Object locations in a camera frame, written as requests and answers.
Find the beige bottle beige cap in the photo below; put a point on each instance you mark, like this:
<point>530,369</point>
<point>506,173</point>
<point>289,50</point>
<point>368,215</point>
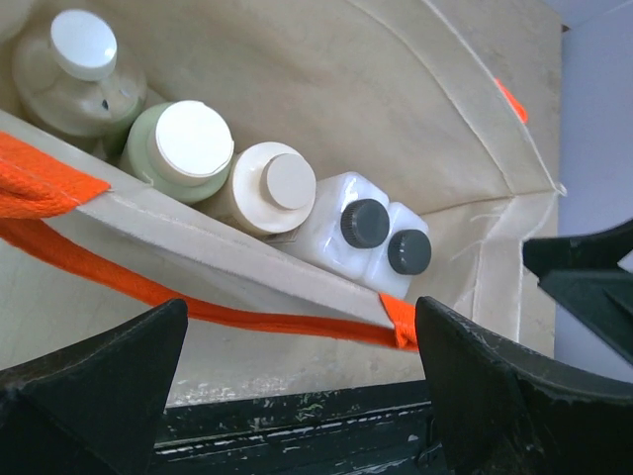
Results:
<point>271,189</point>

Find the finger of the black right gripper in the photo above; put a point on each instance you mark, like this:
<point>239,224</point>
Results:
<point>582,274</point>

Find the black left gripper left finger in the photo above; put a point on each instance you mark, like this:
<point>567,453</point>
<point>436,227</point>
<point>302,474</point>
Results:
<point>93,407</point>

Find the white square bottle dark cap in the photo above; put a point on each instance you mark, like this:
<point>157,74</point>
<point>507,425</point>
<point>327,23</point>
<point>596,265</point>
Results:
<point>348,220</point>

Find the clear bottle white cap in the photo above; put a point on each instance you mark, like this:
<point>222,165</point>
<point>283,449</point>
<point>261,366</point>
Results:
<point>77,81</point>

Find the green bottle white cap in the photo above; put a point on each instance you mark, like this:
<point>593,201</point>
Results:
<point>182,149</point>

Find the canvas bag orange handles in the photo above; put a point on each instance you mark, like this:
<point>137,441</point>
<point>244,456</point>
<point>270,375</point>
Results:
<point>450,106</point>

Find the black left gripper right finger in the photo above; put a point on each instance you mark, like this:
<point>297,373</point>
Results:
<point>502,408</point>

